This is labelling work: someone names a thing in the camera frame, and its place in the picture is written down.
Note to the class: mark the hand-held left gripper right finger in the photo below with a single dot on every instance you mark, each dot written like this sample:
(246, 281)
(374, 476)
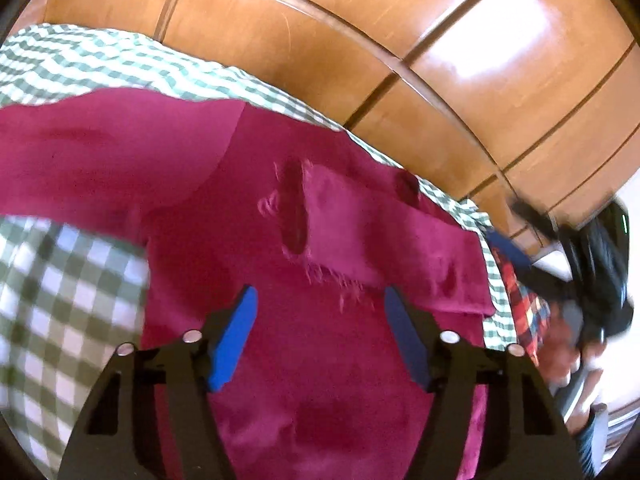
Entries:
(402, 330)

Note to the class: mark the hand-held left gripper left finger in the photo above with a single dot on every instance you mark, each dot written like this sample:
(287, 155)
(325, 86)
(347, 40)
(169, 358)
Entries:
(234, 332)

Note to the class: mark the green checked bedsheet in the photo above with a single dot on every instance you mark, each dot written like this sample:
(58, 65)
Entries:
(50, 310)

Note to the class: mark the red plaid cloth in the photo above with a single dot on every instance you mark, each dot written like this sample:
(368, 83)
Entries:
(525, 310)

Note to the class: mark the person's right forearm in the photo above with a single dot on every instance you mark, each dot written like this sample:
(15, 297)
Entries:
(592, 435)

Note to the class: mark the crimson ripped pants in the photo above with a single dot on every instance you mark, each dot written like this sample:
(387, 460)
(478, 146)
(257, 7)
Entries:
(200, 185)

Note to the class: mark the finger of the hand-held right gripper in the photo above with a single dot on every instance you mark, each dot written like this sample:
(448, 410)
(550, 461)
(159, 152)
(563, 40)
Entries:
(532, 217)
(510, 250)

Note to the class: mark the person's right hand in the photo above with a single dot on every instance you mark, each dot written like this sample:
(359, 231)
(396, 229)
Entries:
(562, 355)

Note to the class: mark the wooden wardrobe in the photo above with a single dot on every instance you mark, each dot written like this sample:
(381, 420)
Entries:
(450, 85)

